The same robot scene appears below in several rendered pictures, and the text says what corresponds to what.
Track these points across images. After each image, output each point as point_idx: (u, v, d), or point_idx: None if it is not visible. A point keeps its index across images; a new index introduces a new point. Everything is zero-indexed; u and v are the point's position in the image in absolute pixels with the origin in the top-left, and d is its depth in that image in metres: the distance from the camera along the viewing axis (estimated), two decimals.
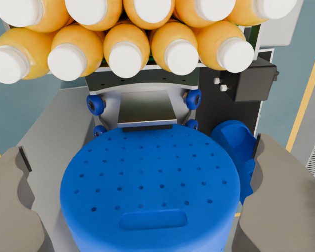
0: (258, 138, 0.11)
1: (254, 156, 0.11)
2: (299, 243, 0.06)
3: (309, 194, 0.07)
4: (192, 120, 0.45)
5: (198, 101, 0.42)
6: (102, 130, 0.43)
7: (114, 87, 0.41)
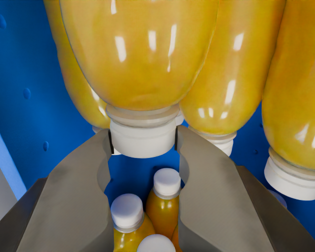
0: (176, 131, 0.12)
1: (176, 148, 0.12)
2: (230, 216, 0.07)
3: (225, 170, 0.09)
4: None
5: None
6: None
7: None
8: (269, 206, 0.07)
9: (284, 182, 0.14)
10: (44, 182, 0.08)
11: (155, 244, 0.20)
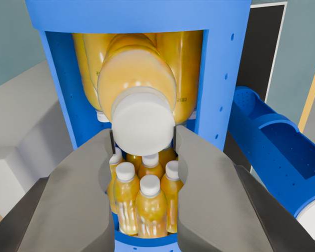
0: (175, 131, 0.12)
1: (175, 148, 0.12)
2: (229, 216, 0.07)
3: (224, 170, 0.09)
4: None
5: None
6: None
7: None
8: (268, 206, 0.07)
9: None
10: (46, 182, 0.08)
11: (125, 165, 0.44)
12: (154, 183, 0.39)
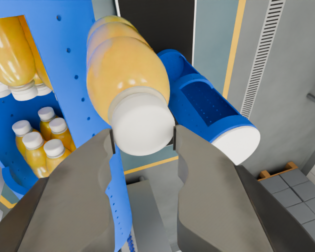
0: (175, 131, 0.12)
1: (175, 148, 0.12)
2: (229, 216, 0.07)
3: (224, 169, 0.09)
4: None
5: None
6: None
7: None
8: (268, 206, 0.07)
9: (56, 97, 0.42)
10: (46, 182, 0.08)
11: (31, 134, 0.48)
12: (56, 145, 0.45)
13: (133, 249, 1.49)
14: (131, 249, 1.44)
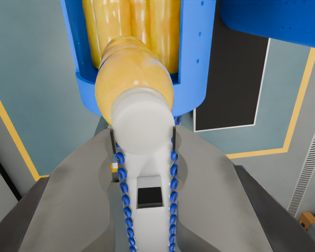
0: (174, 131, 0.12)
1: (174, 148, 0.12)
2: (228, 216, 0.07)
3: (224, 169, 0.09)
4: None
5: None
6: None
7: None
8: (267, 206, 0.07)
9: None
10: (46, 182, 0.08)
11: None
12: None
13: (174, 235, 1.00)
14: (172, 232, 0.96)
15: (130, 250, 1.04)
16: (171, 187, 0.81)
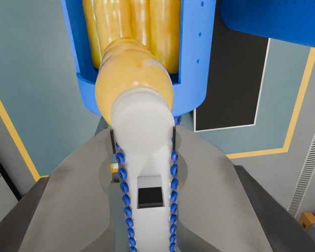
0: (174, 131, 0.12)
1: (174, 148, 0.12)
2: (228, 216, 0.07)
3: (224, 169, 0.09)
4: None
5: None
6: None
7: None
8: (267, 206, 0.07)
9: None
10: (46, 182, 0.08)
11: None
12: None
13: (174, 235, 1.00)
14: (173, 232, 0.96)
15: (130, 250, 1.04)
16: (171, 187, 0.81)
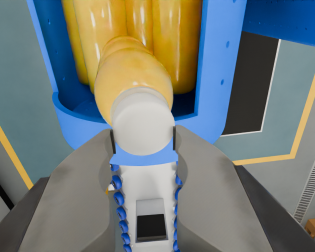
0: (174, 131, 0.12)
1: (174, 148, 0.12)
2: (228, 216, 0.07)
3: (224, 169, 0.09)
4: None
5: None
6: None
7: None
8: (267, 206, 0.07)
9: None
10: (46, 182, 0.08)
11: None
12: None
13: None
14: None
15: None
16: (175, 212, 0.70)
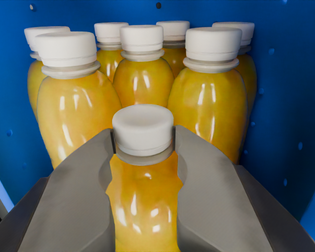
0: (174, 131, 0.12)
1: (174, 147, 0.12)
2: (228, 216, 0.07)
3: (224, 169, 0.09)
4: None
5: None
6: None
7: None
8: (267, 205, 0.07)
9: None
10: (46, 182, 0.08)
11: None
12: None
13: None
14: None
15: None
16: None
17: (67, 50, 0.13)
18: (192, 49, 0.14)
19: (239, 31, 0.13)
